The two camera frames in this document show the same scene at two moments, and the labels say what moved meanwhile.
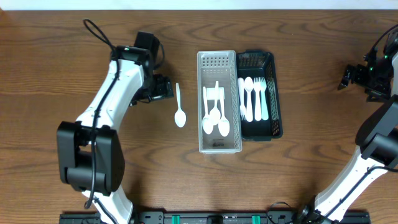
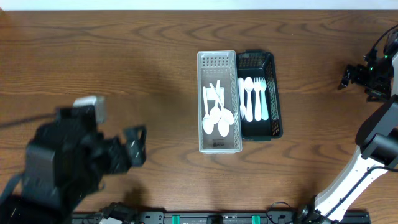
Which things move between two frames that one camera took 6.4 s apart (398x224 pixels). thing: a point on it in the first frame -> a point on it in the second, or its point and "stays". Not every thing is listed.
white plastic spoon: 180,117 -> 226,114
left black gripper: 165,88 -> 125,150
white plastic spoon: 207,122 stays
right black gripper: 362,78 stays
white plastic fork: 242,111 stays
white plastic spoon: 214,114 stays
